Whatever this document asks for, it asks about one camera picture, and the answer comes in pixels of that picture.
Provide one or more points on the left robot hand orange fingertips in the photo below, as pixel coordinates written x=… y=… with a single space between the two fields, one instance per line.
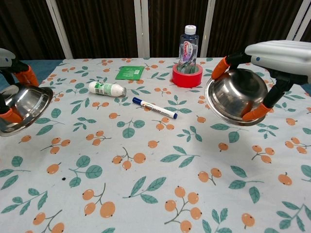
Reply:
x=6 y=58

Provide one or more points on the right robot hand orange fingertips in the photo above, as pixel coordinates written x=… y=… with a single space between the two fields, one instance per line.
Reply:
x=281 y=58

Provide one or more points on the stainless steel bowl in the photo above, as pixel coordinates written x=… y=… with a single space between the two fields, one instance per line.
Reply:
x=235 y=94
x=31 y=104

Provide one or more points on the teal blue table cover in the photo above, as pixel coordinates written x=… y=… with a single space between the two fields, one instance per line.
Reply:
x=45 y=68

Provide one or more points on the clear plastic water bottle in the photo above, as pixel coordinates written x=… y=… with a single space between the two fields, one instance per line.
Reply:
x=189 y=51

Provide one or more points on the red tape roll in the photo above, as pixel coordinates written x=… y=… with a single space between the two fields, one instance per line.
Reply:
x=187 y=80

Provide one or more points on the small white green-label bottle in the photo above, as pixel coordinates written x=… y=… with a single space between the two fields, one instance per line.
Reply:
x=104 y=88

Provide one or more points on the green foil sachet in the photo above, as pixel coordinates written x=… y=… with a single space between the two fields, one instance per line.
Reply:
x=128 y=72

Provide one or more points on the white blue-capped marker pen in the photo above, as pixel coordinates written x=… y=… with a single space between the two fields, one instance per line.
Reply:
x=154 y=108

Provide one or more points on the floral orange fruit tablecloth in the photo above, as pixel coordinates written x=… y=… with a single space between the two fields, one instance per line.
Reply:
x=145 y=170

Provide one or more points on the white partition frame post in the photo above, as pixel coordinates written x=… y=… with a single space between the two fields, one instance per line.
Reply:
x=59 y=29
x=297 y=21
x=142 y=29
x=209 y=29

